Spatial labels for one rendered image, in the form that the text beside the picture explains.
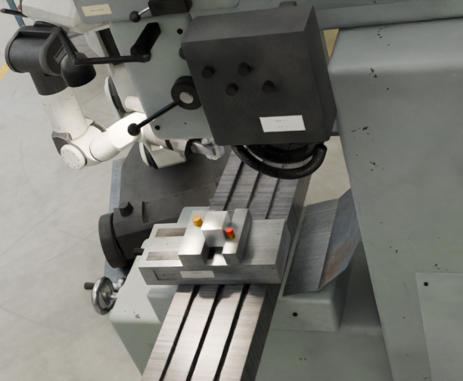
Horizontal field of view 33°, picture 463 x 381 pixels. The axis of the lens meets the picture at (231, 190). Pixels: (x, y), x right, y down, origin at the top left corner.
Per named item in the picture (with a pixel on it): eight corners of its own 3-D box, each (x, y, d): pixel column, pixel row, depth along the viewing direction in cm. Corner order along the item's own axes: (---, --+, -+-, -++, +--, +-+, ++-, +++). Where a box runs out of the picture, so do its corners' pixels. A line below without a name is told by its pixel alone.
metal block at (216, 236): (207, 247, 185) (200, 229, 181) (213, 229, 189) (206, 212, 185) (228, 246, 183) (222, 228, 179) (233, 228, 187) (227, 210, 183)
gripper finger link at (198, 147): (217, 156, 179) (197, 150, 183) (213, 145, 177) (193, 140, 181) (213, 160, 179) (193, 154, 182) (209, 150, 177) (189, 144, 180)
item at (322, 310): (157, 325, 209) (143, 296, 201) (194, 233, 233) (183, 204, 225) (339, 334, 191) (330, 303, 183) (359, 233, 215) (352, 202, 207)
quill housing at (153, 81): (151, 147, 173) (99, 22, 152) (179, 91, 187) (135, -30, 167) (231, 143, 166) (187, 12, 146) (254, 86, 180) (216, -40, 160)
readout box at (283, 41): (212, 152, 130) (175, 46, 117) (227, 119, 136) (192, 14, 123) (329, 147, 123) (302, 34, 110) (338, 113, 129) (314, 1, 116)
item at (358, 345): (169, 432, 254) (103, 318, 216) (197, 352, 276) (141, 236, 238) (419, 459, 225) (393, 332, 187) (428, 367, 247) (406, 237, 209)
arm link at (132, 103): (154, 153, 189) (122, 144, 196) (184, 136, 196) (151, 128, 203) (148, 109, 184) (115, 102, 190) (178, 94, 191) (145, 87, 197)
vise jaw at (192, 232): (181, 266, 184) (176, 254, 182) (197, 221, 195) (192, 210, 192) (205, 265, 182) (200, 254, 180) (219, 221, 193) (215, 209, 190)
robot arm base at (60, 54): (28, 81, 208) (-2, 63, 199) (43, 38, 211) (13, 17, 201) (69, 85, 201) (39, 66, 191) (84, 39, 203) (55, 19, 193)
